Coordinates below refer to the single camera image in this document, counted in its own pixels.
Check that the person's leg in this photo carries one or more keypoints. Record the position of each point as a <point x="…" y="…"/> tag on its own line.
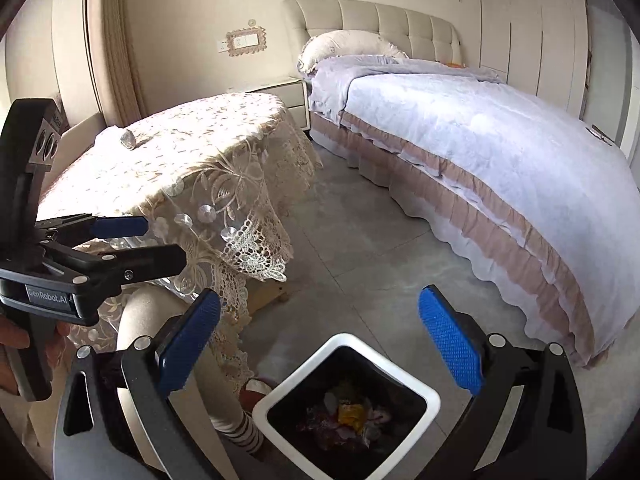
<point x="145" y="312"/>

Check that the beige wardrobe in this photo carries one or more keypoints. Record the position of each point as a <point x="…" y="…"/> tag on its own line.
<point x="530" y="25"/>

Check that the person's left hand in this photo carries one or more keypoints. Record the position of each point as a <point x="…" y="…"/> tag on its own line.
<point x="14" y="334"/>

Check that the wooden table base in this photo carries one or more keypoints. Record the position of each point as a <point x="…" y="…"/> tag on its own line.
<point x="267" y="297"/>

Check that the framed wall switch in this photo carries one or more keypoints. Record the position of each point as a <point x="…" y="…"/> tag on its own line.
<point x="246" y="41"/>

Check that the white nightstand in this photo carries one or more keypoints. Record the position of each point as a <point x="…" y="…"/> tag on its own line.
<point x="290" y="97"/>

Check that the white trash bin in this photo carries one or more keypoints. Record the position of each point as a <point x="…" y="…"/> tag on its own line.
<point x="390" y="372"/>

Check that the small dark object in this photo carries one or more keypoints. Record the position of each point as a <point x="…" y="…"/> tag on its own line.
<point x="598" y="132"/>

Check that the bed with purple cover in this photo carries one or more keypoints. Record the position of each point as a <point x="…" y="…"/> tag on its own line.
<point x="490" y="160"/>

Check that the beige tufted headboard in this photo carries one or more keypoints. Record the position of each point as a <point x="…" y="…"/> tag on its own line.
<point x="380" y="22"/>

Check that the red wrapper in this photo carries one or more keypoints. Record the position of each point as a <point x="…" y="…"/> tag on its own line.
<point x="320" y="427"/>

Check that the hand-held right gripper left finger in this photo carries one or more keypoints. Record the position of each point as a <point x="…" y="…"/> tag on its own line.
<point x="190" y="342"/>

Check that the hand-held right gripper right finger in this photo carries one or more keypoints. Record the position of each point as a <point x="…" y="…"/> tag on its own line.
<point x="450" y="340"/>

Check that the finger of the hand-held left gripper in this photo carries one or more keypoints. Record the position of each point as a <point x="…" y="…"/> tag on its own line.
<point x="120" y="226"/>
<point x="150" y="261"/>

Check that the yellow snack wrapper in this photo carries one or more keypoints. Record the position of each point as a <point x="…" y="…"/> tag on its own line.
<point x="350" y="412"/>

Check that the beige curtain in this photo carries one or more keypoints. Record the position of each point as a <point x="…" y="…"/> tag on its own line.
<point x="112" y="35"/>

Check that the round table with patterned cloth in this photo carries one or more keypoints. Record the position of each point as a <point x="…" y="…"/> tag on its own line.
<point x="200" y="160"/>

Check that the small wall socket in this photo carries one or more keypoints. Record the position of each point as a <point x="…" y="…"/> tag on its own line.
<point x="222" y="46"/>

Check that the clear plastic bag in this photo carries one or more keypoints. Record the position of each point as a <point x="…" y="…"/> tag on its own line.
<point x="129" y="139"/>

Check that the brown and white slipper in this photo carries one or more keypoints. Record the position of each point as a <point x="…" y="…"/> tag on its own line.
<point x="257" y="390"/>

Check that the black bin liner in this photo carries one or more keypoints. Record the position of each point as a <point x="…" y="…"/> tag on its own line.
<point x="295" y="417"/>

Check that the beige door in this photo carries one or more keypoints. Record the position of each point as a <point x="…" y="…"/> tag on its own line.
<point x="612" y="75"/>

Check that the white ruffled pillow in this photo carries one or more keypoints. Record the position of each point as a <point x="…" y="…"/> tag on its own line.
<point x="345" y="45"/>

